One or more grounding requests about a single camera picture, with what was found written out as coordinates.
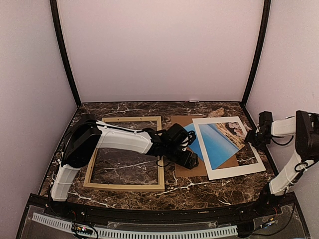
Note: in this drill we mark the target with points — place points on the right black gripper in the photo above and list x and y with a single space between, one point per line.
249 138

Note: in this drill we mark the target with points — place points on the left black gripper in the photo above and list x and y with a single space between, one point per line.
189 165

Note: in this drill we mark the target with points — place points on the blue landscape photo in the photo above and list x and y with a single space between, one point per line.
231 127

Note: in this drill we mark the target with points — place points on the light wooden picture frame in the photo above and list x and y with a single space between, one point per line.
121 170

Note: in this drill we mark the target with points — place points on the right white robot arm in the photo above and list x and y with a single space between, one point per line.
303 127

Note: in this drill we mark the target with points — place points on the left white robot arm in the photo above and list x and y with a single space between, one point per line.
89 134

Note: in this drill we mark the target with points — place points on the small circuit board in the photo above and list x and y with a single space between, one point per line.
80 230

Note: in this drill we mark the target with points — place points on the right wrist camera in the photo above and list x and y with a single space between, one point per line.
265 120

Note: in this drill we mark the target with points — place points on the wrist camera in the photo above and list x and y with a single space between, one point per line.
178 136
265 120

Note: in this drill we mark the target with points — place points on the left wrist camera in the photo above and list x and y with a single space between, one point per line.
178 136

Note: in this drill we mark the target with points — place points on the right black corner post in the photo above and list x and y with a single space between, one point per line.
258 52

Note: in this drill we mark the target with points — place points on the black corner post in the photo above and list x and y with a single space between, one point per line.
258 52
63 51

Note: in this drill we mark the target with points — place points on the white slotted cable duct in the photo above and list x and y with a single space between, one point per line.
138 231

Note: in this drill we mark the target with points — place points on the black front rail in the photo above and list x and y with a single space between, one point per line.
237 214

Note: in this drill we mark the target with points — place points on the left black corner post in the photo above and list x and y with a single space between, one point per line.
63 51

